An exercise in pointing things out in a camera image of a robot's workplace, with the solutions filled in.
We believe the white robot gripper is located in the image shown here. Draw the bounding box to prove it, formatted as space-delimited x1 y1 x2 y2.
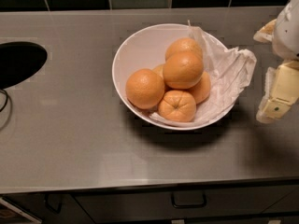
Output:
253 0 299 124

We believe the hidden middle orange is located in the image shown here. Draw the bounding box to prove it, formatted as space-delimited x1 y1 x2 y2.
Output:
152 64 170 91

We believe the white ceramic bowl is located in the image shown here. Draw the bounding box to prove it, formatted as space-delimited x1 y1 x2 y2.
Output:
112 23 235 131

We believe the white paper napkin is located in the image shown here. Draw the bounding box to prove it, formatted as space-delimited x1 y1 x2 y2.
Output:
149 24 257 130

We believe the front orange with navel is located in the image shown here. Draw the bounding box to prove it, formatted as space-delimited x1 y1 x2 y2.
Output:
158 90 196 122

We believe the dark centre drawer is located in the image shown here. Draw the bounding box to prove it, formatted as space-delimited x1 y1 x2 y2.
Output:
75 186 299 223

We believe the dark drawer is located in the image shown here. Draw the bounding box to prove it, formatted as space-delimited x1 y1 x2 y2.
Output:
75 186 299 223
4 193 94 224

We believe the black round object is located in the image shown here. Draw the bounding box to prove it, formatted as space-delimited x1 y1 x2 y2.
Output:
0 41 48 89

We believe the dark left drawer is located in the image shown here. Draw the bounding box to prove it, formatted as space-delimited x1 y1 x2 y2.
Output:
4 193 94 224

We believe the black centre drawer handle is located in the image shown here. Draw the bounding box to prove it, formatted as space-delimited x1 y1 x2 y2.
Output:
171 191 207 209

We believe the black drawer handle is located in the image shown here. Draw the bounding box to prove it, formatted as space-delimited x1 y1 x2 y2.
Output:
44 194 63 215
171 191 207 209

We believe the black left drawer handle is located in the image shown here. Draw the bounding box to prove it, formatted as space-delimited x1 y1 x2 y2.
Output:
44 194 63 215

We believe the black cable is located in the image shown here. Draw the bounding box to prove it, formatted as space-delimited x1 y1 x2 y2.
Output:
0 89 9 113

